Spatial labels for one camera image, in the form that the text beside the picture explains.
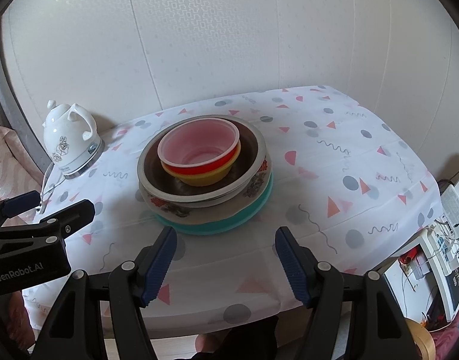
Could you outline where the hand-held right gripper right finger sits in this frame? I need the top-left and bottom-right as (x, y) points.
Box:
(275, 226), (419, 360)

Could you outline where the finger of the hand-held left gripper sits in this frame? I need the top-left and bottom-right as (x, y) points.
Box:
(0, 190), (41, 228)
(32, 199), (96, 247)

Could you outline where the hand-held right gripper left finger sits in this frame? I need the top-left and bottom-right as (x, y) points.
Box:
(31, 227), (178, 360)

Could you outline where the teal plastic plate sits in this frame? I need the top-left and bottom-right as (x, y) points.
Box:
(150, 172), (275, 236)

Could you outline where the white deep plate red pattern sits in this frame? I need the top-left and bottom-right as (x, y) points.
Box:
(139, 153), (272, 226)

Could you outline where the yellow plastic bowl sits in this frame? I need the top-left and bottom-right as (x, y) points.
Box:
(161, 142), (242, 188)

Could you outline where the stainless steel bowl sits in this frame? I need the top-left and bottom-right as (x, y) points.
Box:
(136, 114), (268, 203)

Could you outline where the red plastic bowl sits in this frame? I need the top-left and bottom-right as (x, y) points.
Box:
(157, 117), (241, 177)

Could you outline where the white ceramic electric kettle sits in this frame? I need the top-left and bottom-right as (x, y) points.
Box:
(42, 100), (105, 179)

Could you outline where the patterned white tablecloth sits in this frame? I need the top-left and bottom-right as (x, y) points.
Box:
(21, 85), (440, 331)

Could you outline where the white electronic device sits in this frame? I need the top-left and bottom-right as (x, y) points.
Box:
(381, 227), (459, 322)

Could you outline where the brown tape roll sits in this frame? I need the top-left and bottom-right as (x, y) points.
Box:
(405, 318), (441, 360)

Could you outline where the white kettle power cord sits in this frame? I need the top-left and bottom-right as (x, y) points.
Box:
(35, 162), (66, 215)

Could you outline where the grey door frame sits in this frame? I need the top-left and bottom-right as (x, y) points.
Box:
(0, 30), (47, 182)

